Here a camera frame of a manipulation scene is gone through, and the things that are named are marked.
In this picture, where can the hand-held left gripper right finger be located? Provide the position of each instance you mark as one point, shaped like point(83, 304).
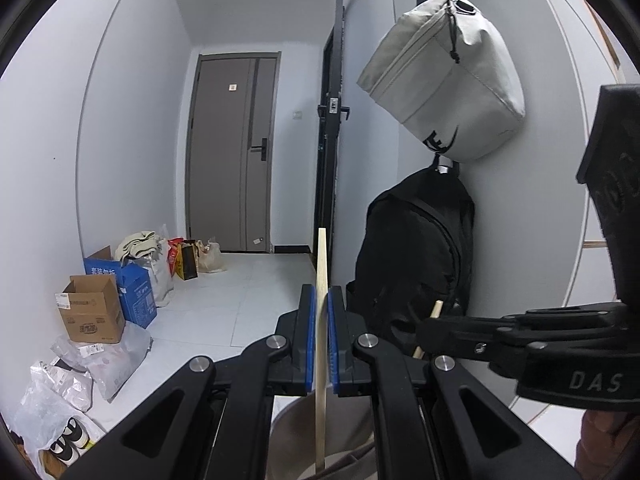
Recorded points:
point(334, 345)

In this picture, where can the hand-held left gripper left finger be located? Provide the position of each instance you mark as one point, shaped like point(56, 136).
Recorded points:
point(309, 340)

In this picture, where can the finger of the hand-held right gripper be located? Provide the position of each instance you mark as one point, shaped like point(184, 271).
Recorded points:
point(560, 312)
point(460, 337)

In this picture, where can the wooden chopstick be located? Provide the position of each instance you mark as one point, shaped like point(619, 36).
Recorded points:
point(437, 308)
point(322, 265)

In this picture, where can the translucent grey utensil holder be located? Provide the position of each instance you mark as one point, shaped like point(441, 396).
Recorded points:
point(295, 435)

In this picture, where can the black backpack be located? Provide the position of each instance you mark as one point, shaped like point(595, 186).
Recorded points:
point(415, 250)

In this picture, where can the beige plastic bag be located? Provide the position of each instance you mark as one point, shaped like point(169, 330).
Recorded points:
point(210, 259)

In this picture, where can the black and yellow bag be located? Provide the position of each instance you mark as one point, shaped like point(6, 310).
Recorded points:
point(187, 262)

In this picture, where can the red snack bag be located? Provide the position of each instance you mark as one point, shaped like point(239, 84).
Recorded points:
point(175, 255)

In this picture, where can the white plastic sack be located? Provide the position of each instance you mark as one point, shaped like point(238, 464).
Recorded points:
point(162, 275)

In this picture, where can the blue cardboard box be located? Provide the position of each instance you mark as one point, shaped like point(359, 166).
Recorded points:
point(137, 295)

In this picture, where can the black open door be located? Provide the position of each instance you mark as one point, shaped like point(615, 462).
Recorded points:
point(331, 160)

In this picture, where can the cream cloth bag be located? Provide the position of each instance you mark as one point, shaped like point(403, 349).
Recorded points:
point(137, 245)

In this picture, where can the grey door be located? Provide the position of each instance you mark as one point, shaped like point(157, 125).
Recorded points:
point(225, 160)

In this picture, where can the grey sling bag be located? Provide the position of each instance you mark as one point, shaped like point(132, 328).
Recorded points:
point(440, 75)

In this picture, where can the brown cardboard box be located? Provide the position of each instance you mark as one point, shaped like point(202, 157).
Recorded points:
point(92, 310)

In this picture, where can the crumpled silver plastic bag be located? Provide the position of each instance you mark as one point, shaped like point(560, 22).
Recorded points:
point(65, 385)

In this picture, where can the white and black shoe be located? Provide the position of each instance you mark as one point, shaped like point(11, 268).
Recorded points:
point(70, 440)

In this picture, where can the plastic bag with shoes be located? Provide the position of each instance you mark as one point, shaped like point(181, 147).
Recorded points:
point(35, 425)

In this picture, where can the silver wall hook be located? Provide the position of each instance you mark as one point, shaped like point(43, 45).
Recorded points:
point(444, 165)

